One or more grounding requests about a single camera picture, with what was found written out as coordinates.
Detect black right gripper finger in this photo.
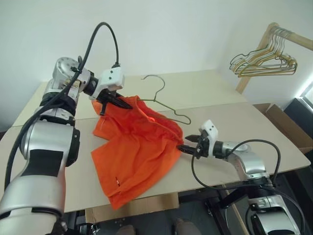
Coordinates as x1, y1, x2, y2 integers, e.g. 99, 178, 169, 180
178, 144, 199, 156
185, 134, 202, 143

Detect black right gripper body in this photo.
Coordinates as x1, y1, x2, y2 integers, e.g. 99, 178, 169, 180
194, 131, 216, 160

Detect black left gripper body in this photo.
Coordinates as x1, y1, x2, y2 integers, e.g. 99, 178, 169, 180
96, 89, 118, 116

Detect green wire hanger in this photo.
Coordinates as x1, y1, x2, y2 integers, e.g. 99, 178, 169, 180
137, 74, 192, 125

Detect orange shorts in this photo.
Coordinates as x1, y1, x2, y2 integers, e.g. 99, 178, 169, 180
90, 95, 184, 211

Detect wooden clothes rack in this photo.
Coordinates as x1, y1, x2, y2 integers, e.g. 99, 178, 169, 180
235, 22, 313, 94

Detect brown rounded shape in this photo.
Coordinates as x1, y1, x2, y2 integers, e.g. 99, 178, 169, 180
116, 224, 136, 235
174, 217, 194, 235

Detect open cardboard box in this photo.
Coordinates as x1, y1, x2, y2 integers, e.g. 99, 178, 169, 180
253, 102, 313, 155

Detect black box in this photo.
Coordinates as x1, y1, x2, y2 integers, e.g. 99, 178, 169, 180
283, 97, 313, 145

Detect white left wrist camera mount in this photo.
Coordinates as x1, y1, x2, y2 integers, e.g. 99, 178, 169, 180
89, 67, 126, 101

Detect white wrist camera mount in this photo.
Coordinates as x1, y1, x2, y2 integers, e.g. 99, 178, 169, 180
89, 67, 126, 101
199, 119, 219, 148

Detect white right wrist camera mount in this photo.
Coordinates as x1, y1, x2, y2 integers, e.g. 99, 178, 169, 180
199, 119, 219, 148

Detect black table frame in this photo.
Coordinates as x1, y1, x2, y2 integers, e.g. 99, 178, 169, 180
204, 185, 247, 216

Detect bunch of wire hangers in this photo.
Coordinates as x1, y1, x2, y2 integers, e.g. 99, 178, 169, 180
236, 27, 298, 78

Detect gold wire hanger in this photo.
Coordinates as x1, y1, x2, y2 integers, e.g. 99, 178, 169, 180
238, 28, 297, 75

